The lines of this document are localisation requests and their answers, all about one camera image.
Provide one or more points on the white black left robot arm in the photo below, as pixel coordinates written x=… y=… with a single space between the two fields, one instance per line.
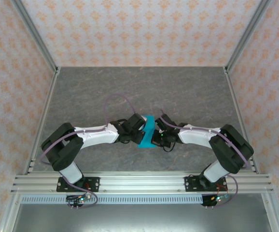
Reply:
x=98 y=136

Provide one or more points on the aluminium lower frame bar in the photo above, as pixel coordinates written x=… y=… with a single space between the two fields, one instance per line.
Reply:
x=9 y=217
x=272 y=217

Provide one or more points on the aluminium corner post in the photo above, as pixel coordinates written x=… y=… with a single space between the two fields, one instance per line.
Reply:
x=33 y=31
x=248 y=31

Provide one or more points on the cyan cloth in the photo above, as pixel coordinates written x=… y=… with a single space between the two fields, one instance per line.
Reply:
x=147 y=142

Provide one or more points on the aluminium cross rail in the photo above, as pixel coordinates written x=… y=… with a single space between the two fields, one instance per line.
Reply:
x=142 y=182

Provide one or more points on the aluminium side rail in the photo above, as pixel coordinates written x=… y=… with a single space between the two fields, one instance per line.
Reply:
x=238 y=113
x=43 y=120

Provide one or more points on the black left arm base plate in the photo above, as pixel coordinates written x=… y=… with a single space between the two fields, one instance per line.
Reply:
x=93 y=183

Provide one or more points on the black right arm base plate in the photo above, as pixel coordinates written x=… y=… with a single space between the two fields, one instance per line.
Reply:
x=190 y=184

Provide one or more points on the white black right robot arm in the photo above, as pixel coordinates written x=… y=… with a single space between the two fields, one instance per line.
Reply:
x=195 y=136

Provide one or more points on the grey metal sheet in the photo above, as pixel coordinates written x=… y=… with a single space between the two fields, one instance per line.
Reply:
x=142 y=220

